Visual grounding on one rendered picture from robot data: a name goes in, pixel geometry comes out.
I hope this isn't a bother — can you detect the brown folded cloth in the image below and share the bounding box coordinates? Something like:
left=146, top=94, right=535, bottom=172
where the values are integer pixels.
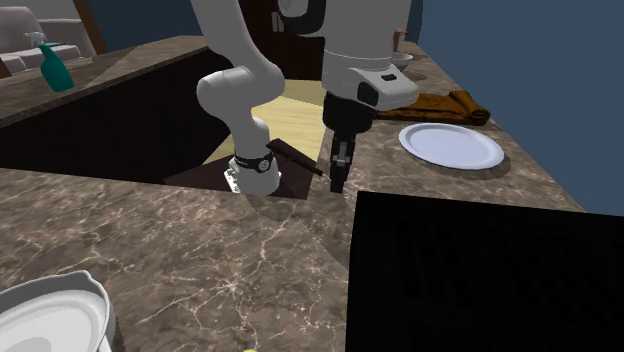
left=376, top=89, right=492, bottom=127

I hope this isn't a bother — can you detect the small white bowl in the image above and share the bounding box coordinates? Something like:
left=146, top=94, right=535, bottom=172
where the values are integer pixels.
left=391, top=51, right=415, bottom=71

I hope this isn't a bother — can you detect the black cooktop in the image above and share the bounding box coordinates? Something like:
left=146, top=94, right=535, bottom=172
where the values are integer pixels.
left=344, top=190, right=624, bottom=352

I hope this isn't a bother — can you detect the brown slender bottle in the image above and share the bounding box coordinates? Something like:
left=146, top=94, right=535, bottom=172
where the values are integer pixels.
left=392, top=27, right=410, bottom=54

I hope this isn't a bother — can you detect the light grey sofa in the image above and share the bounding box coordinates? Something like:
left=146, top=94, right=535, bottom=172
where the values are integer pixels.
left=0, top=5, right=97, bottom=78

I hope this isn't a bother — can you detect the teal spray bottle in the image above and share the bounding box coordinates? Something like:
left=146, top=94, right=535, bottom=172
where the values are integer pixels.
left=25, top=30, right=76, bottom=93

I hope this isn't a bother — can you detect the white round plate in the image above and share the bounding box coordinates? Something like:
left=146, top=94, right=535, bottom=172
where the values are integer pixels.
left=398, top=122, right=506, bottom=171

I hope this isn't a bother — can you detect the large white dish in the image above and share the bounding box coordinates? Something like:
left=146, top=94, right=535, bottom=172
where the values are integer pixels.
left=0, top=269, right=118, bottom=352

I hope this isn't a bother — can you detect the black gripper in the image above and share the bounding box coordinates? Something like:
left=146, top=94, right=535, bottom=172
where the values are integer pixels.
left=322, top=91, right=378, bottom=195

